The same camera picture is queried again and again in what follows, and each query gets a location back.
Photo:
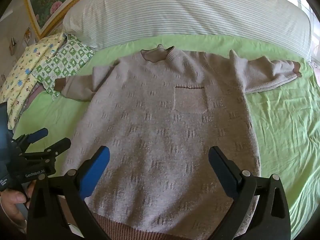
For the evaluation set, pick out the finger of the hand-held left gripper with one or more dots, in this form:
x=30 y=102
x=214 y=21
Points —
x=58 y=146
x=37 y=134

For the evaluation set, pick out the person's left hand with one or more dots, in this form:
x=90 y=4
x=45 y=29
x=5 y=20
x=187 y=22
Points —
x=13 y=200

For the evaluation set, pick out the beige knitted sweater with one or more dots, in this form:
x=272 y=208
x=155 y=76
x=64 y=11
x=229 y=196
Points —
x=162 y=130

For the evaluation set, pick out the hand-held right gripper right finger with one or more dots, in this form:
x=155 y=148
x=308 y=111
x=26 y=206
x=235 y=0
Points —
x=225 y=172

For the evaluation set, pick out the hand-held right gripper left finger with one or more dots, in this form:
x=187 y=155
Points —
x=96 y=172

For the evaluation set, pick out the green bed sheet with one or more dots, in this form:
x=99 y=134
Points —
x=282 y=130

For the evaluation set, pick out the white striped quilt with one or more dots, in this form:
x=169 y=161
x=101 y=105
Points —
x=187 y=10

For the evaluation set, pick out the yellow printed pillow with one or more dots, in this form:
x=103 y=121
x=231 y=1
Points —
x=27 y=65

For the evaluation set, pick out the pink cloth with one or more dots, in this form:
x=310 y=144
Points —
x=31 y=97

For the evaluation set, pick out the green checked pillow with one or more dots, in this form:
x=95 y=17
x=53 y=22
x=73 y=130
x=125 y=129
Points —
x=67 y=57

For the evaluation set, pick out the gold framed floral wall picture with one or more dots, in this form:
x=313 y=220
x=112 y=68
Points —
x=50 y=0

